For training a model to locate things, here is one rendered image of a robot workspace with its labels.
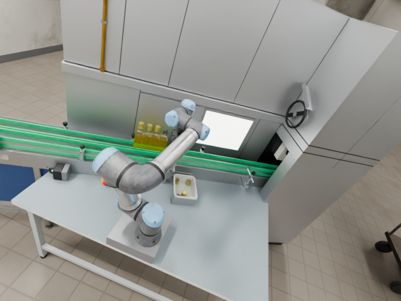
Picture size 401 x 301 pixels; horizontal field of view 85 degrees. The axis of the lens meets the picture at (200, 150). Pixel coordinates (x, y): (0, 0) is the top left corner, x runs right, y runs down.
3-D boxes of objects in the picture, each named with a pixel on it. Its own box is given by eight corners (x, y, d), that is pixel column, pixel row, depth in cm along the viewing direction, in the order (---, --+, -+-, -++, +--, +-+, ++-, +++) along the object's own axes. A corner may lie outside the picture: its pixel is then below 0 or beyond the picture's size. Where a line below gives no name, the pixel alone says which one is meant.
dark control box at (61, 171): (71, 172, 150) (70, 163, 145) (67, 181, 144) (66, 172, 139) (57, 171, 148) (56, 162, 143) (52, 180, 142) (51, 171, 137)
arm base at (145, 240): (157, 250, 120) (160, 241, 114) (130, 243, 119) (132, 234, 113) (164, 226, 132) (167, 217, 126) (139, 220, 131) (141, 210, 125)
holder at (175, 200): (190, 178, 182) (193, 172, 178) (194, 206, 162) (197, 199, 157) (170, 175, 177) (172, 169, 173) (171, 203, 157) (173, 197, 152)
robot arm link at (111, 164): (137, 224, 119) (114, 182, 74) (116, 209, 122) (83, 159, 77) (151, 206, 125) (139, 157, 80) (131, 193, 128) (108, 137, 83)
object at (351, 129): (338, 146, 208) (423, 51, 156) (364, 174, 180) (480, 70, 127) (275, 131, 188) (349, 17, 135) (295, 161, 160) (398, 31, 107)
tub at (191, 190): (191, 183, 178) (194, 175, 173) (194, 206, 161) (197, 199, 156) (170, 180, 173) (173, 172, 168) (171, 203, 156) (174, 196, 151)
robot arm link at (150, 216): (152, 240, 114) (156, 226, 105) (132, 225, 117) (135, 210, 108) (165, 223, 123) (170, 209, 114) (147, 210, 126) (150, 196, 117)
